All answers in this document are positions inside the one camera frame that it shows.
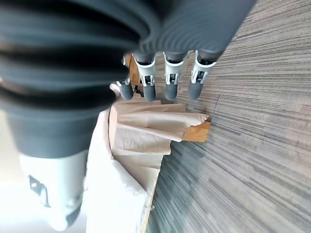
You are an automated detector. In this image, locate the white duvet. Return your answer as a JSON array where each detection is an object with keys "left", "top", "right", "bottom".
[{"left": 82, "top": 82, "right": 148, "bottom": 233}]

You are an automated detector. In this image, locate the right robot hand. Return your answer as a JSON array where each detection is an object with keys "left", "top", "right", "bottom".
[{"left": 0, "top": 0, "right": 258, "bottom": 232}]

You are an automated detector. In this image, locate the beige bed sheet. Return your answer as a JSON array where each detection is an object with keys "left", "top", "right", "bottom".
[{"left": 108, "top": 93, "right": 209, "bottom": 233}]

